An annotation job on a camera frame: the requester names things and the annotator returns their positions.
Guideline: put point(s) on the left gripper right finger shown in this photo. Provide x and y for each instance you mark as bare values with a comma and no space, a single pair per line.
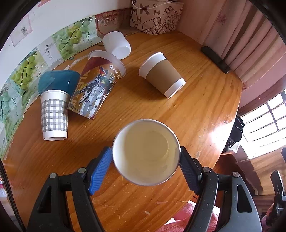
238,212

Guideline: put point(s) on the green grape paper sheet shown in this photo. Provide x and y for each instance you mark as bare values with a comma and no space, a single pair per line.
21,88

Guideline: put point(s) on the pink framed wall sticker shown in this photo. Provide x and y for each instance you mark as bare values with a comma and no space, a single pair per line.
22,29

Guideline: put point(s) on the robot print paper cup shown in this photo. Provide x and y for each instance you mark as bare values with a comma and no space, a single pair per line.
97,79

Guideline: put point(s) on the grey checkered paper cup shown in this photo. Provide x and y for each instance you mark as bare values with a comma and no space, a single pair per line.
54,115

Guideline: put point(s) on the letter print storage box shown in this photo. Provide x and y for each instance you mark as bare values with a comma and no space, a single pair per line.
155,17

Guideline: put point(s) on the blue plastic cup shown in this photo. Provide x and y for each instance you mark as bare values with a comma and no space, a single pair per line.
63,80

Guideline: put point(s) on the white plastic cup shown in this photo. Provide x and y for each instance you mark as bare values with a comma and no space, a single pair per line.
116,44

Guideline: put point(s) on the black phone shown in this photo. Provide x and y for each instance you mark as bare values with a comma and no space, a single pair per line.
216,59

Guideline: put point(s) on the white panda paper cup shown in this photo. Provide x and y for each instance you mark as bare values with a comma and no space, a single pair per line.
146,152

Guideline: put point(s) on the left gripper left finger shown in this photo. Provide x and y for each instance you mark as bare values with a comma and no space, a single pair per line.
50,211

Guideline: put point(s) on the brown sleeve paper cup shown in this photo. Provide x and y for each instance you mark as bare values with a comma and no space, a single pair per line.
159,72

